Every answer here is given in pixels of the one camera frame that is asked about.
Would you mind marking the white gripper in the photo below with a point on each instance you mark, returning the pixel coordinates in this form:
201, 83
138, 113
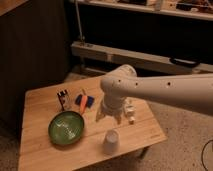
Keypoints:
110, 107

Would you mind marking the white stapler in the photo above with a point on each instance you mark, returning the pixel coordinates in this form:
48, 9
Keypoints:
129, 111

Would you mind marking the metal stand pole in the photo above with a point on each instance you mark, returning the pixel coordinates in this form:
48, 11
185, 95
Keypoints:
81, 36

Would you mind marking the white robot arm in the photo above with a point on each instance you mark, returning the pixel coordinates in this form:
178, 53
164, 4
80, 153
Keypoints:
191, 92

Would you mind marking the white ceramic cup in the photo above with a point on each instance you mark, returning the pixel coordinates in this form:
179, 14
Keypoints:
111, 142

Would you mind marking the orange carrot toy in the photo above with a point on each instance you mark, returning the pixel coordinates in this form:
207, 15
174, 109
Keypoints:
83, 104

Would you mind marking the green bowl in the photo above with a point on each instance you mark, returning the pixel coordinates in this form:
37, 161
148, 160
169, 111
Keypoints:
66, 128

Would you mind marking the blue cloth piece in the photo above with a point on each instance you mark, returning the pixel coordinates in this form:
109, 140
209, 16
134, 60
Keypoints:
89, 102

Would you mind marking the black handle loop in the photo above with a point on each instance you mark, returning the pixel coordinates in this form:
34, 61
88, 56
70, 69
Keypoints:
184, 63

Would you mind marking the white shelf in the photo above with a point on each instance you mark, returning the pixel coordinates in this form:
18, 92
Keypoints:
145, 9

